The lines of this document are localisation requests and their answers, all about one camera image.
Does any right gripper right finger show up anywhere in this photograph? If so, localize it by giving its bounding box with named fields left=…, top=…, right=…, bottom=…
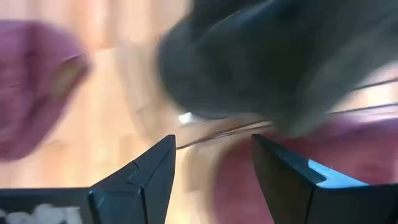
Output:
left=251, top=133, right=398, bottom=224

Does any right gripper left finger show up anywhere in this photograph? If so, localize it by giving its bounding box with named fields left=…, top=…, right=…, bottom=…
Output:
left=88, top=134, right=177, bottom=224

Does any maroon baseball cap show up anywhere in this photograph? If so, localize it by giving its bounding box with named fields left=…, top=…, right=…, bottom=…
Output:
left=0, top=19, right=91, bottom=162
left=214, top=118, right=398, bottom=224

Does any dark green baseball cap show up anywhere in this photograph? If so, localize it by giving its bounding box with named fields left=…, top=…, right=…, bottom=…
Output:
left=157, top=0, right=398, bottom=139

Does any clear plastic bin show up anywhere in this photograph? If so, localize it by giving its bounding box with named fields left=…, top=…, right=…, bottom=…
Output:
left=130, top=74, right=398, bottom=224

